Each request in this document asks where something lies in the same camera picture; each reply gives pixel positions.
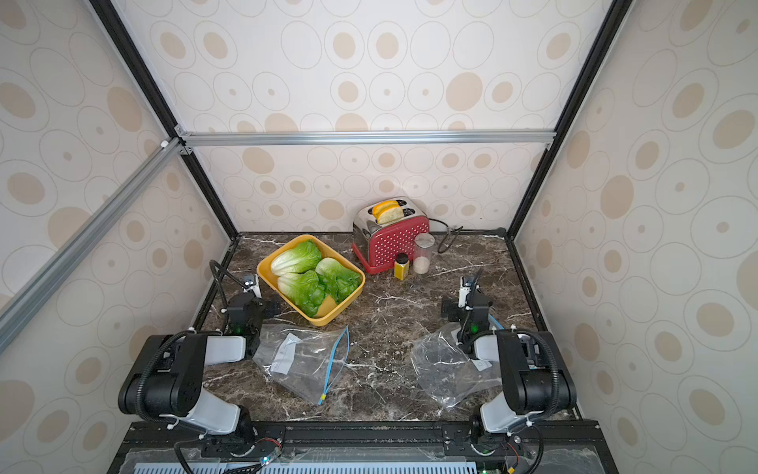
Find clear zipper bag blue seal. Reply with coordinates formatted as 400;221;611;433
253;324;351;405

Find chinese cabbage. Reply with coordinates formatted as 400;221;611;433
270;239;323;277
278;270;327;317
315;258;362;303

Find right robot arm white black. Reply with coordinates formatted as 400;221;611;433
441;278;578;436

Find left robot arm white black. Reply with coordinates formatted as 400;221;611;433
118;292;280;442

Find yellow rectangular tray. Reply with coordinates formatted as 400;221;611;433
257;234;366;327

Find clear glass salt jar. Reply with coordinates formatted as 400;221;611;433
413;233;435;275

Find yellow spice bottle black cap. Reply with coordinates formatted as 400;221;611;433
393;253;411;280

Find red chrome toaster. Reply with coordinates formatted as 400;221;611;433
353;197;430;275

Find pale toast slice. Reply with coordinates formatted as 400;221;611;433
376;207;405;225

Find yellow toast slice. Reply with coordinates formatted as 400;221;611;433
371;199;400;219

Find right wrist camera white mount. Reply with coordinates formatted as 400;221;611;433
458;276;475;308

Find black toaster power cable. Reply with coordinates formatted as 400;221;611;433
428;217;464;255

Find black frame post left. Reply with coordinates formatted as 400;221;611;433
88;0;239;241

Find black frame post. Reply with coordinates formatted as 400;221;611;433
507;0;633;241
88;0;239;241

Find aluminium rail back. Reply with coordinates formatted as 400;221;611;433
181;130;556;147

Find aluminium rail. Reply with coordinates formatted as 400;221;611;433
1;137;182;350
181;130;556;147

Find aluminium rail left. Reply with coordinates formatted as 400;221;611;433
1;137;182;350

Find black frame post right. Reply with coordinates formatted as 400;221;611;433
507;0;633;241

